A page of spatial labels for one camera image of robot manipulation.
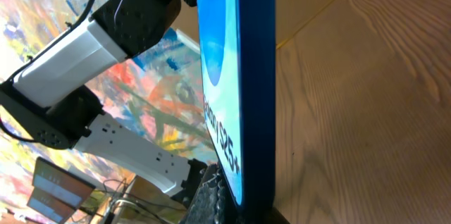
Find blue Galaxy smartphone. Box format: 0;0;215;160
197;0;276;219

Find dark tablet screens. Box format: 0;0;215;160
27;157;96;223

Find colourful painted board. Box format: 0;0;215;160
1;0;217;223

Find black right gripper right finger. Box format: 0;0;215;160
269;207;290;224

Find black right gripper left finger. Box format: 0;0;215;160
179;164;236;224

